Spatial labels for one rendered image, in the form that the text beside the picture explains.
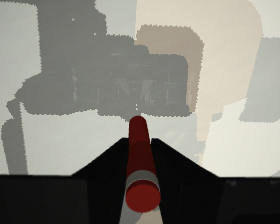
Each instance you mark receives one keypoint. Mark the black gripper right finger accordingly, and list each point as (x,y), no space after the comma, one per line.
(190,194)

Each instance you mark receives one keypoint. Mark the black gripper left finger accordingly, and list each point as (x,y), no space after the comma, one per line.
(92,195)

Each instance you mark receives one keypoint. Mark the dark red peg with white band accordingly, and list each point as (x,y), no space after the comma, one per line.
(142,192)

